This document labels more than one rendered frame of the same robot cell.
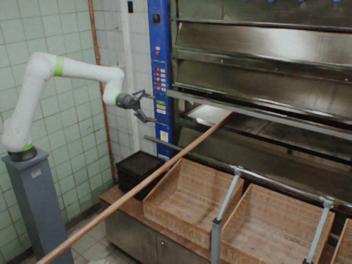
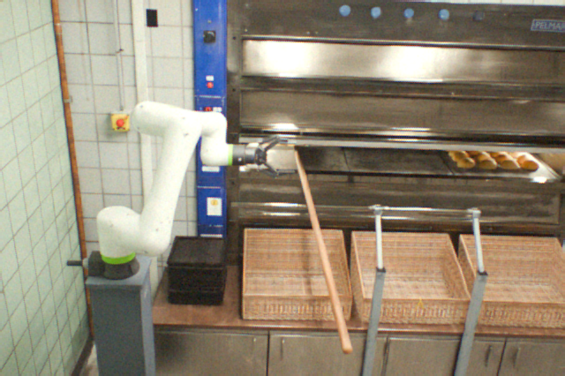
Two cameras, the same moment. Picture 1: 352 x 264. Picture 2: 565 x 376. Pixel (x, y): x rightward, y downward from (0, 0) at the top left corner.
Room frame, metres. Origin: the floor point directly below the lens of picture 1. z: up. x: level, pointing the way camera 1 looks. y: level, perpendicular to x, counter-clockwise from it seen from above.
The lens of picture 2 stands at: (-0.19, 1.68, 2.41)
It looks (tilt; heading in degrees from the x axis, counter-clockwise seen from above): 24 degrees down; 320
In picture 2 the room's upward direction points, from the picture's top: 2 degrees clockwise
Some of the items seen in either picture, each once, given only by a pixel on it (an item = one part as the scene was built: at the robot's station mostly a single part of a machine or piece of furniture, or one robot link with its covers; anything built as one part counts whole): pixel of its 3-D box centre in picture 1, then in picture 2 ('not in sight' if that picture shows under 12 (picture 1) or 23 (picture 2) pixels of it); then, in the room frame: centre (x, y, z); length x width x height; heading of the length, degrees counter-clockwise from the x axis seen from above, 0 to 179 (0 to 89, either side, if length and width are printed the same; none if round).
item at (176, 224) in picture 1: (193, 198); (294, 272); (1.75, -0.10, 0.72); 0.56 x 0.49 x 0.28; 53
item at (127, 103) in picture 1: (133, 103); (256, 155); (1.66, 0.24, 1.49); 0.09 x 0.07 x 0.08; 51
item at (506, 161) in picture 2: not in sight; (483, 147); (1.57, -1.45, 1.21); 0.61 x 0.48 x 0.06; 141
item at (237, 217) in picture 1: (274, 234); (406, 275); (1.37, -0.57, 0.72); 0.56 x 0.49 x 0.28; 52
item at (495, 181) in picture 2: (297, 151); (402, 178); (1.61, -0.74, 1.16); 1.80 x 0.06 x 0.04; 51
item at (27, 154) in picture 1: (19, 148); (104, 261); (1.63, 0.97, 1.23); 0.26 x 0.15 x 0.06; 52
